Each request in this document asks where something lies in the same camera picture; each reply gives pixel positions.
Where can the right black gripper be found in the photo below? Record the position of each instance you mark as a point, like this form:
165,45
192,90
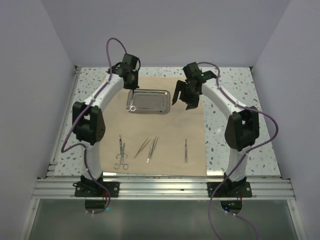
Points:
192,103

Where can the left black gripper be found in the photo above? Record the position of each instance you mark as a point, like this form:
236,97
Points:
134,85

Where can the steel ring-handled clamp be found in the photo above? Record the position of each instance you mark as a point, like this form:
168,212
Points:
130,107

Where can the steel scalpel handle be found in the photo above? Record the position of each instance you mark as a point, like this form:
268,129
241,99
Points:
185,152

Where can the steel tweezers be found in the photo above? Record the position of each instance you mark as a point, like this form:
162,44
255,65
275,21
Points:
150,153
144,144
155,143

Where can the beige surgical wrap cloth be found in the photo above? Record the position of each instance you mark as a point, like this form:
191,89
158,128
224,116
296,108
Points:
169,154

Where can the steel surgical scissors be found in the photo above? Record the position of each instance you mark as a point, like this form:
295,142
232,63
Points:
121,148

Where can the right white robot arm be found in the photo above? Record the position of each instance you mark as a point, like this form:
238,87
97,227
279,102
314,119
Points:
242,127

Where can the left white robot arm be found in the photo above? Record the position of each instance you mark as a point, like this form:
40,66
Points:
88,121

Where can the stainless steel instrument tray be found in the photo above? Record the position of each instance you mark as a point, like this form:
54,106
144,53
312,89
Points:
151,101

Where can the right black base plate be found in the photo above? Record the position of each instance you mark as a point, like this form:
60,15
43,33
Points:
245,190

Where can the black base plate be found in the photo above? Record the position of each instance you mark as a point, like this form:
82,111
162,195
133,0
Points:
245,190
110,190

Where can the aluminium mounting rail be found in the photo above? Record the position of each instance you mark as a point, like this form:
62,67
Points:
164,188

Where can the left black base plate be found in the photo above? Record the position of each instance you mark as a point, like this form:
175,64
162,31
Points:
110,190

